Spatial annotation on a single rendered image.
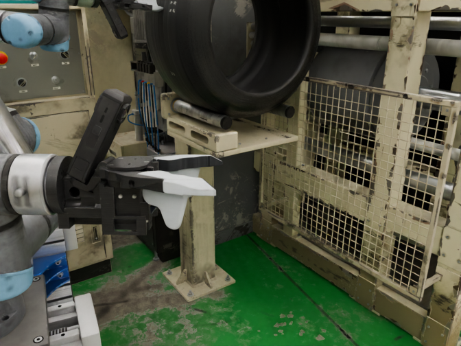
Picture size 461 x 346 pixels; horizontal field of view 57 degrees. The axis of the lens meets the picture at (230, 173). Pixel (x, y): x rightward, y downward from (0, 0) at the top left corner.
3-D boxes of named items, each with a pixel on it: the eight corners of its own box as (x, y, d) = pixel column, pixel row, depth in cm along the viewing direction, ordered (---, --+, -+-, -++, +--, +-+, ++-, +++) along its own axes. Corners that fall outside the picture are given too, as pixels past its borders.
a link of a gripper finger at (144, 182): (184, 189, 47) (133, 177, 52) (184, 173, 46) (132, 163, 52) (152, 198, 43) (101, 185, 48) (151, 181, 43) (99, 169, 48)
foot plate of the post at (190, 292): (162, 274, 213) (161, 268, 211) (206, 257, 227) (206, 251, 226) (188, 302, 192) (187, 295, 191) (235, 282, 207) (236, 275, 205)
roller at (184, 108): (183, 108, 167) (173, 112, 165) (180, 97, 165) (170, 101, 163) (234, 127, 140) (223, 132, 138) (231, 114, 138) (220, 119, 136)
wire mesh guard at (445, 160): (258, 209, 214) (261, 69, 190) (261, 208, 215) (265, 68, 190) (419, 303, 146) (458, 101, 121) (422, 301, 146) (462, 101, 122)
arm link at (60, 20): (25, 50, 107) (24, 4, 103) (47, 47, 118) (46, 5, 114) (55, 55, 107) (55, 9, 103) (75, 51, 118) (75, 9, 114)
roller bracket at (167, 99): (161, 118, 165) (159, 93, 162) (243, 106, 186) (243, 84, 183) (164, 119, 163) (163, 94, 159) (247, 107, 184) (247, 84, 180)
